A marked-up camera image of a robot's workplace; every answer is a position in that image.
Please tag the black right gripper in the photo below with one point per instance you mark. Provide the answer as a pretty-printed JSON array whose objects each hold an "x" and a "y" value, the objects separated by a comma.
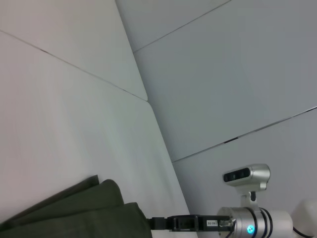
[{"x": 213, "y": 223}]

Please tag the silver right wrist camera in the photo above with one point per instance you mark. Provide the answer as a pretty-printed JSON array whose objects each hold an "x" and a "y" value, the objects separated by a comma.
[{"x": 247, "y": 177}]

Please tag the dark green FREE t-shirt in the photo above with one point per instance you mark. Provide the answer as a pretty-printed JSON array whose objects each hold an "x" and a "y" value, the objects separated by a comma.
[{"x": 74, "y": 213}]

